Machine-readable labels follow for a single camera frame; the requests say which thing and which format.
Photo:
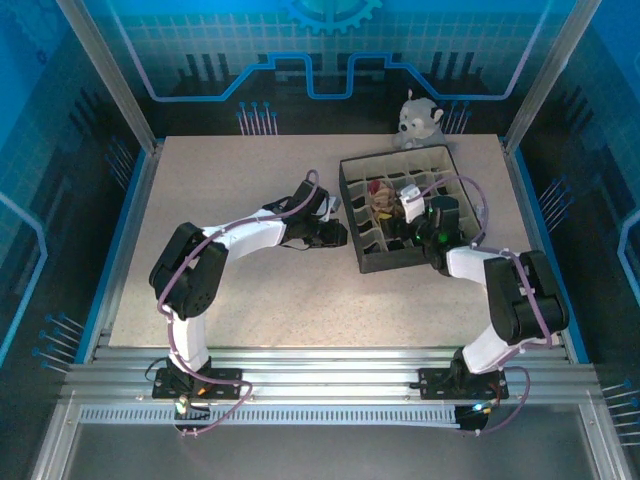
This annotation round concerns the grey fabric sock organizer box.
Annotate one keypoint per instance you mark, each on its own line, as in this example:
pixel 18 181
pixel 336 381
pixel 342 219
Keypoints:
pixel 395 262

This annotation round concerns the blue table edge strip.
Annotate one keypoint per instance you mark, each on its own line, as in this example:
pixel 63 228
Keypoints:
pixel 581 345
pixel 92 330

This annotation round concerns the aluminium frame rail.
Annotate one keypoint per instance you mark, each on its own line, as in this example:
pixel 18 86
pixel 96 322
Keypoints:
pixel 325 370

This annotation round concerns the grey plush animal toy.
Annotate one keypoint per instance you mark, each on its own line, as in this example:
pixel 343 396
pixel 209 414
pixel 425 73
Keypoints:
pixel 420 125

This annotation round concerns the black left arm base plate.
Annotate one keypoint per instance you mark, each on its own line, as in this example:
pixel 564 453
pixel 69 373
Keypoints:
pixel 227 385

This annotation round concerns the aluminium frame post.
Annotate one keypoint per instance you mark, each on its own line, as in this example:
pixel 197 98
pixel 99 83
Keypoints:
pixel 550 75
pixel 107 75

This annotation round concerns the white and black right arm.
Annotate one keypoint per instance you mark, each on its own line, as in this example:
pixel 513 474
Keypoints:
pixel 467 262

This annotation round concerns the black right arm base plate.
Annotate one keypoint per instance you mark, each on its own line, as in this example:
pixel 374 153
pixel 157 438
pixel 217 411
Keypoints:
pixel 432 382

